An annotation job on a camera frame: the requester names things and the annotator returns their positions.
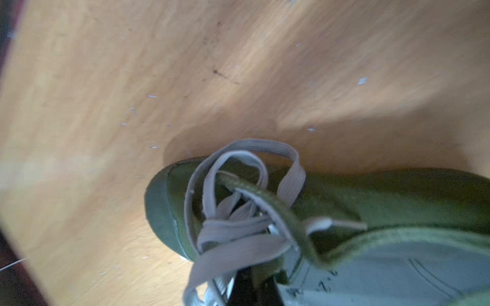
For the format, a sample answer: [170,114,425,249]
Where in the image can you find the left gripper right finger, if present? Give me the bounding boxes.
[257,276,284,306]

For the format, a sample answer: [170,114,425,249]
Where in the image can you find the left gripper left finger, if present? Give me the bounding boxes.
[227,268,255,306]

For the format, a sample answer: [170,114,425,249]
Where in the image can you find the green shoe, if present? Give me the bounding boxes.
[144,139,489,305]

